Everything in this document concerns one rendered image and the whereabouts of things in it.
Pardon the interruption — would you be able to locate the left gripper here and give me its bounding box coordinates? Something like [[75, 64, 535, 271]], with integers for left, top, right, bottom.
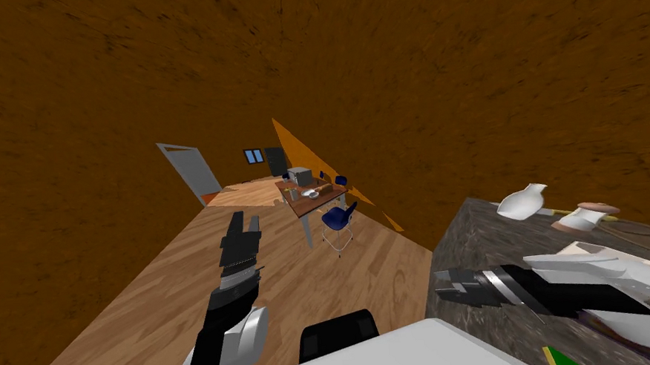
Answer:
[[212, 209, 266, 277]]

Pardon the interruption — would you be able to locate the white vase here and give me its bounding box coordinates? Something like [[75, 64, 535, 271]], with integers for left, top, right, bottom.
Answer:
[[494, 181, 552, 224]]

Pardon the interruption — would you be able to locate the grey door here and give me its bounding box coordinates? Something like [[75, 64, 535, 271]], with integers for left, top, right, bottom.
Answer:
[[155, 136, 226, 212]]

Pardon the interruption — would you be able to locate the white shaker with brown cap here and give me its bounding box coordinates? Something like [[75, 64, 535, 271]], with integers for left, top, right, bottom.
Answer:
[[548, 198, 623, 238]]

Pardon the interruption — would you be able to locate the dark door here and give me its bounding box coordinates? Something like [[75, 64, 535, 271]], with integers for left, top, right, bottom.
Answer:
[[263, 145, 291, 180]]

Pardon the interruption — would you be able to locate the green book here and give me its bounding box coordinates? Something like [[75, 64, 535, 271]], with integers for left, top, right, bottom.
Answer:
[[541, 341, 591, 365]]

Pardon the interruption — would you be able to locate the brown dining table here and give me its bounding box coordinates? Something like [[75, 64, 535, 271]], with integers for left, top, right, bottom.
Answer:
[[272, 162, 357, 253]]

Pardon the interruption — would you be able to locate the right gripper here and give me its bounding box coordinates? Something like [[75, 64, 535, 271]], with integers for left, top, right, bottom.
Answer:
[[431, 264, 493, 315]]

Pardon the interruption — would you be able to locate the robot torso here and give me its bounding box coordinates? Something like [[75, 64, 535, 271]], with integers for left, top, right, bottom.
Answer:
[[198, 290, 559, 365]]

